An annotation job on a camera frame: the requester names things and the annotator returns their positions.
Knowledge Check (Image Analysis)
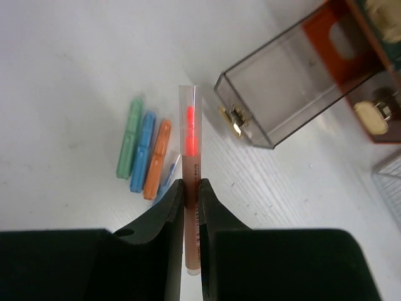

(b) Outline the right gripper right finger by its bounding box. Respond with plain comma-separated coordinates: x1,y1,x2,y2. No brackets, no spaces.
199,179,381,300

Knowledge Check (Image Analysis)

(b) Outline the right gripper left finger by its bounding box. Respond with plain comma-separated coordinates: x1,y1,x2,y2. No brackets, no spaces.
1,179,184,300

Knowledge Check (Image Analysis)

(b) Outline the orange chalk stick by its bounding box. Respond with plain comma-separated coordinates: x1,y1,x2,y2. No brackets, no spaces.
143,119,172,201

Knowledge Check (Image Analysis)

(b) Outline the green chalk stick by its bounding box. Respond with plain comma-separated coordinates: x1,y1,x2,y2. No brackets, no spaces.
116,97,143,179

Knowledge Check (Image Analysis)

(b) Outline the blue chalk stick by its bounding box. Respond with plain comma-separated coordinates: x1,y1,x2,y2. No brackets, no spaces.
130,110,156,193

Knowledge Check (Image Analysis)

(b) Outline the light orange marker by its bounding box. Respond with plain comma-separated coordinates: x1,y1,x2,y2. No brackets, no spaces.
179,85,202,276

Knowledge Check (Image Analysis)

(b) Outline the teal mini drawer chest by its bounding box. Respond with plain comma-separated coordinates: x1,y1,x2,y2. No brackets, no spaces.
298,1,400,144

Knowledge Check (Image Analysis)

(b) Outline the white wire desk organizer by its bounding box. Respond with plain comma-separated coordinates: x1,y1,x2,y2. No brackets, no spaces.
372,151,401,226

